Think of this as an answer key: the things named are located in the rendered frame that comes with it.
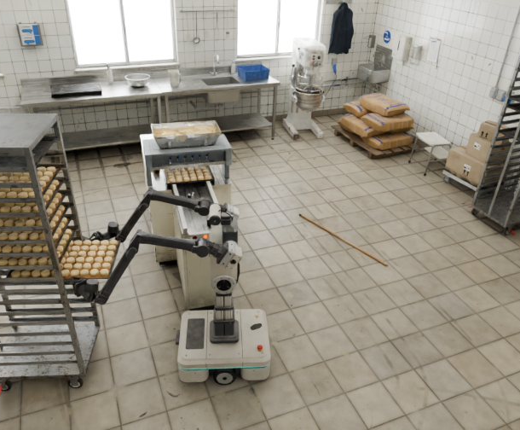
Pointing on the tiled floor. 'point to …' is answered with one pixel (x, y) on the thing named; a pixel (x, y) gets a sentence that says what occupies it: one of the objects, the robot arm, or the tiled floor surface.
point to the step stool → (433, 147)
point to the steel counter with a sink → (208, 86)
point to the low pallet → (370, 146)
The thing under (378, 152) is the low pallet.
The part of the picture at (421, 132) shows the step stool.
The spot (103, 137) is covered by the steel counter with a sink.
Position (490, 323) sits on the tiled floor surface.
